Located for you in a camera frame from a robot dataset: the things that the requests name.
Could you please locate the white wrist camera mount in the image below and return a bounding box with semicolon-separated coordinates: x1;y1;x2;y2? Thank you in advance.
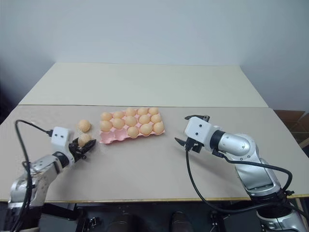
183;116;221;146
51;126;74;165

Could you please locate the dark rounded shape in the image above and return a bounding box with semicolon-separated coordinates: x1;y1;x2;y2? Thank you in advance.
112;211;136;232
170;210;187;232

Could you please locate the wooden stand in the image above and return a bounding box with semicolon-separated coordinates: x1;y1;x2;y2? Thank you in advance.
298;138;309;159

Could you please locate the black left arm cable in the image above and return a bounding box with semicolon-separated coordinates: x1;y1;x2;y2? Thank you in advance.
14;119;55;232

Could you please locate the brown cardboard box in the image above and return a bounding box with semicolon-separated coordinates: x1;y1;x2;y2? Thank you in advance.
273;109;309;134

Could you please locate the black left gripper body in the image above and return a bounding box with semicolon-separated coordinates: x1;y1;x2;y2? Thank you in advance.
68;143;88;162

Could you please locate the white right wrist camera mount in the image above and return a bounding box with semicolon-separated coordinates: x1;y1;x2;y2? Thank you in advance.
183;116;221;146

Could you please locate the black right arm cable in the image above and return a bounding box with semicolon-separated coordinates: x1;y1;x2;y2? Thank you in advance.
184;143;295;214

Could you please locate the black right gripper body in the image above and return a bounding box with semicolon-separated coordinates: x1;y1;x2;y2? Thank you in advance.
184;136;204;154

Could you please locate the pink egg tray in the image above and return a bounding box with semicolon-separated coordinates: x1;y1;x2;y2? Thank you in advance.
99;107;167;145

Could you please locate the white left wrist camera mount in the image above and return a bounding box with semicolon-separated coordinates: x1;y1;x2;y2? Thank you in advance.
51;126;74;165

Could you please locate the black base frame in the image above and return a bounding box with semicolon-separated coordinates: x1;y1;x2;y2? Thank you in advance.
40;202;104;232
209;209;260;232

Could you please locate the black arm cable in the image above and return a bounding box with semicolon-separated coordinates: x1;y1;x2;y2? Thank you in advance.
184;143;295;214
14;119;55;232

